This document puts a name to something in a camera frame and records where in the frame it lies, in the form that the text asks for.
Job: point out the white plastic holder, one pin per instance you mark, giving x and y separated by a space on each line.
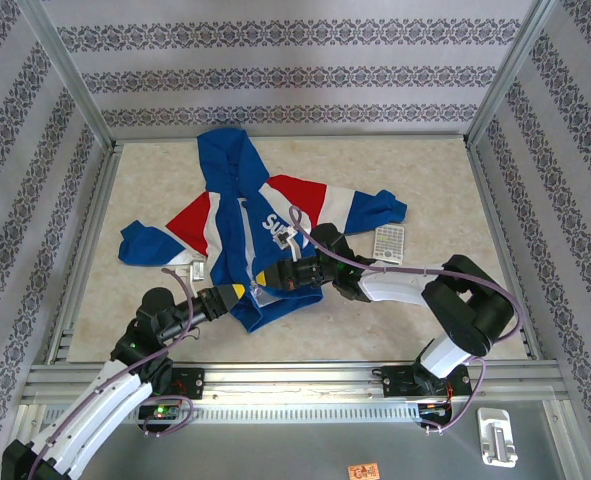
497 437

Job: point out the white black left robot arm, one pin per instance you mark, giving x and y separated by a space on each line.
100 400

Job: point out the grey metal bottom panel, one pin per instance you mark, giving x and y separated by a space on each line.
285 450

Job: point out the aluminium side frame rail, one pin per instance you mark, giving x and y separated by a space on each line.
505 250
82 255

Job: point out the aluminium base rail beam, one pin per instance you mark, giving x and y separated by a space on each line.
295 382

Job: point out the small controller board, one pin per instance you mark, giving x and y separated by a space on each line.
432 409

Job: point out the aluminium frame post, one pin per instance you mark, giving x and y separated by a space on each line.
65 70
515 70

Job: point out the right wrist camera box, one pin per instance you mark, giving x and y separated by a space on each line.
287 240

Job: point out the green lit controller board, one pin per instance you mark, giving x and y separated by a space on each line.
162 411

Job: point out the blue white red hooded jacket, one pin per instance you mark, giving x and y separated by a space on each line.
225 165

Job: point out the orange printed tag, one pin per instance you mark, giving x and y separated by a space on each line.
363 470

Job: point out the white scientific calculator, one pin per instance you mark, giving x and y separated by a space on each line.
389 242

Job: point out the aluminium rear frame rail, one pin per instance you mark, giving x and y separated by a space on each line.
375 136

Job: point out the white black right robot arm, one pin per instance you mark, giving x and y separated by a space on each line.
400 287

